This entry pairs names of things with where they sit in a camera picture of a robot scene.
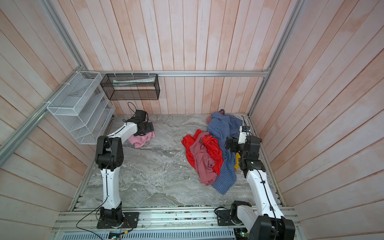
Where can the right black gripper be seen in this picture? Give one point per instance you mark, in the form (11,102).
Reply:
(235,144)

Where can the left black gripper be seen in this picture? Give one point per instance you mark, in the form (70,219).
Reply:
(149,128)

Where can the pink cloth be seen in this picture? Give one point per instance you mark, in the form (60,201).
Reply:
(140,141)

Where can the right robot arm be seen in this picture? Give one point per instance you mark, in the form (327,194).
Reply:
(267,222)

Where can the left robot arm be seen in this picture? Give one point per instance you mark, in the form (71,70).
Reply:
(110,157)

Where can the yellow cloth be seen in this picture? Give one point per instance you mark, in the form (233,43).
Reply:
(238,157)

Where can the blue checkered cloth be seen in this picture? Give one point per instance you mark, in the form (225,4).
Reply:
(222,127)

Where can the red cloth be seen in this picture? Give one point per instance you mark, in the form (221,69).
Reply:
(212,146)

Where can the mauve cloth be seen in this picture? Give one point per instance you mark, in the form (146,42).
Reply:
(204,163)

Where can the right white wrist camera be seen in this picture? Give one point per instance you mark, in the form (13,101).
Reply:
(244,132)

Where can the black wire mesh basket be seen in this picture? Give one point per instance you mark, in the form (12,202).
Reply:
(120,87)

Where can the horizontal aluminium back rail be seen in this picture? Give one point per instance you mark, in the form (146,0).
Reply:
(225,73)

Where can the white wire mesh shelf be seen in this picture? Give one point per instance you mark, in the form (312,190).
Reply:
(84,113)

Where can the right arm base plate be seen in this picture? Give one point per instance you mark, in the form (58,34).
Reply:
(226,217)

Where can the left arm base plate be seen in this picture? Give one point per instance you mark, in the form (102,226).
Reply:
(127,220)

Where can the aluminium front rail frame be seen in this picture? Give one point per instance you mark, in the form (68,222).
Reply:
(149,223)

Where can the left aluminium wall rail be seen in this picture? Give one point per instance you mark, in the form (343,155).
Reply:
(29,125)

